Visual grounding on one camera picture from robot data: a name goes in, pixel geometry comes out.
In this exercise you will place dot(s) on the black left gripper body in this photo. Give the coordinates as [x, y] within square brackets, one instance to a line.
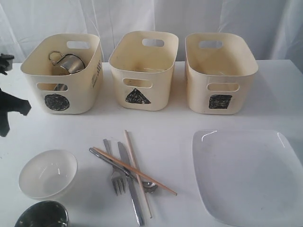
[8, 102]

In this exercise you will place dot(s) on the steel mug with handle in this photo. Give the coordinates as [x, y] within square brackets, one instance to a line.
[65, 64]

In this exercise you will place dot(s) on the white ceramic bowl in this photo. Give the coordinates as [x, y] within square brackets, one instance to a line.
[48, 175]

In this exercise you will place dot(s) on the small stainless steel cup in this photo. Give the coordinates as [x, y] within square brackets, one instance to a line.
[44, 214]

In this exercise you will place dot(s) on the stainless steel fork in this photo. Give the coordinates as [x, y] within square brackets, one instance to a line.
[116, 177]

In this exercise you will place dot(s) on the stainless steel knife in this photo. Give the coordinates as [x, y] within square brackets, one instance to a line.
[136, 204]

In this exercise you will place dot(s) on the brown wooden chopstick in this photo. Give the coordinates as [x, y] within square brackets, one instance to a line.
[135, 170]

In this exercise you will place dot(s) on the stainless steel spoon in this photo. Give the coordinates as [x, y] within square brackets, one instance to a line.
[148, 187]

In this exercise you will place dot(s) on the large stainless steel bowl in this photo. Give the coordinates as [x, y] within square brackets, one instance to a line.
[60, 87]

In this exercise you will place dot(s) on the cream bin with circle mark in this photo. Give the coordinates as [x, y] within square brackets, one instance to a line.
[83, 87]

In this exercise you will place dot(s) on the cream bin with triangle mark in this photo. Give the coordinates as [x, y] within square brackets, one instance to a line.
[142, 66]

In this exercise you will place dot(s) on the cream bin with square mark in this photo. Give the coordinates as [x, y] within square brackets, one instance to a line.
[219, 70]

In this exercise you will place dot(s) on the white square plate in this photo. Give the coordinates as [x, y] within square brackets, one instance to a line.
[248, 178]

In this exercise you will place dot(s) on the white backdrop curtain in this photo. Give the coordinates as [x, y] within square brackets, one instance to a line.
[273, 29]

